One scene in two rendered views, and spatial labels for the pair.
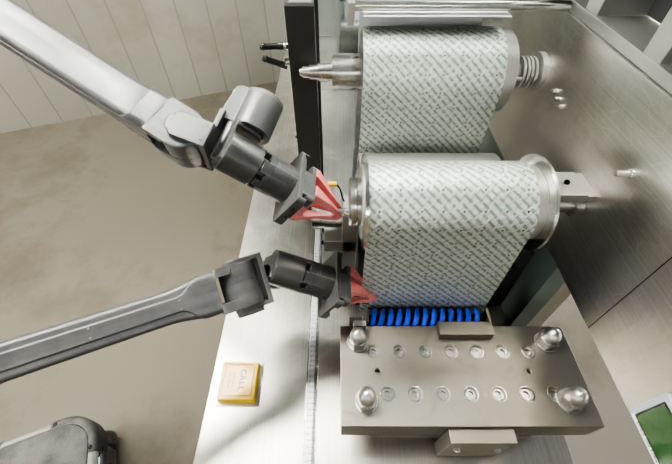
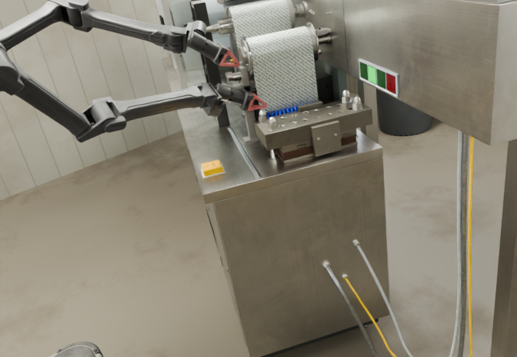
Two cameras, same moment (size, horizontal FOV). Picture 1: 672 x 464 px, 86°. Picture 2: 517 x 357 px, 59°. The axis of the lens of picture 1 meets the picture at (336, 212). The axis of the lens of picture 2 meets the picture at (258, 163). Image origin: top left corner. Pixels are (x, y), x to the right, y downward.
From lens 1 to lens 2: 1.33 m
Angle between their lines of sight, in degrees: 24
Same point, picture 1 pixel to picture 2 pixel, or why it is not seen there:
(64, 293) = (11, 318)
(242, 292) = (208, 91)
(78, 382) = not seen: outside the picture
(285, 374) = (234, 163)
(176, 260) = (107, 269)
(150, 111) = (163, 29)
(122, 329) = (170, 98)
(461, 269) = (295, 74)
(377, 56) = (236, 11)
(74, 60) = (131, 21)
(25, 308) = not seen: outside the picture
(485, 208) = (291, 38)
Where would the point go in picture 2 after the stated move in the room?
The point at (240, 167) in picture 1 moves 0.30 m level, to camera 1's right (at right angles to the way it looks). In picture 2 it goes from (198, 41) to (279, 24)
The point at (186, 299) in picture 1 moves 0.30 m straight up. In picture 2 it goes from (188, 91) to (167, 0)
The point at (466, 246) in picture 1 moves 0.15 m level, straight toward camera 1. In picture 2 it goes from (291, 58) to (281, 70)
